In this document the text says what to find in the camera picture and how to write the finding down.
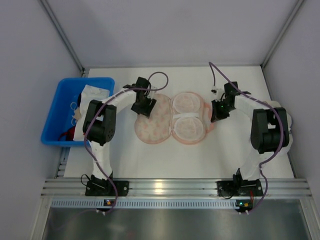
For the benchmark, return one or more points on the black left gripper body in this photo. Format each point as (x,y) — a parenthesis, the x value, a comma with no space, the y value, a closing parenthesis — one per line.
(143,107)

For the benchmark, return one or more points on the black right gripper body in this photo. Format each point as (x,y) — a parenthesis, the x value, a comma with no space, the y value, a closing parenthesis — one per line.
(218,113)

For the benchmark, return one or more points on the pink mesh laundry bag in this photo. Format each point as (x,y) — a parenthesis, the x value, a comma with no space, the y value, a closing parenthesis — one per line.
(186,117)

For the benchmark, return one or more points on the white bra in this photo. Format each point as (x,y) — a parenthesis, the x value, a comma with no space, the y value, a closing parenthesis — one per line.
(88,94)

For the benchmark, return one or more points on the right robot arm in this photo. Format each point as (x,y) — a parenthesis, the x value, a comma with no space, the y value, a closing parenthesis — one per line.
(269,131)

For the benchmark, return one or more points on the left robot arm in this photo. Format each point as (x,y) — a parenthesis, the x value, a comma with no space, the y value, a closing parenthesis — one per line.
(99,125)

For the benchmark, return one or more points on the red bra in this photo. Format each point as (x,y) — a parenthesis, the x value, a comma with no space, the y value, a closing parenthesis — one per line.
(67,135)

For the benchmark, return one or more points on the blue plastic bin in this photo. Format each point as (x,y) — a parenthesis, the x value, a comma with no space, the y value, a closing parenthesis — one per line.
(59,119)

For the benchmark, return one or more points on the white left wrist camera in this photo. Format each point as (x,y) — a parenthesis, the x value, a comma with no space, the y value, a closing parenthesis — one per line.
(151,92)

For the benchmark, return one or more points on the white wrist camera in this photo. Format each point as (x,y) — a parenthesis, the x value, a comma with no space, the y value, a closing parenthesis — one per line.
(217,94)
(151,92)

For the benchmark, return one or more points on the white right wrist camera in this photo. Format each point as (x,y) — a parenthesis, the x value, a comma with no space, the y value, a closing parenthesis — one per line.
(217,94)

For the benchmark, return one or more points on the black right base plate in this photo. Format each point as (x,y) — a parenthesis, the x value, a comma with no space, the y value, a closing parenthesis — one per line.
(229,188)

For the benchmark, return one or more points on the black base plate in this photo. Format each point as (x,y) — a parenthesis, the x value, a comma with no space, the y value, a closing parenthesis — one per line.
(103,188)
(229,188)

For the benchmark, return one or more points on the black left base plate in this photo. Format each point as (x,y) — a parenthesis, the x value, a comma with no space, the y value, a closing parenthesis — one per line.
(103,188)

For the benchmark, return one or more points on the aluminium front rail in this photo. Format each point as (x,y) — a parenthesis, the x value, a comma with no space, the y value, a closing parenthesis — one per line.
(281,188)

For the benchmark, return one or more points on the white slotted cable duct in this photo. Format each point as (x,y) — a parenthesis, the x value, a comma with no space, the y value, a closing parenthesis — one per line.
(151,203)

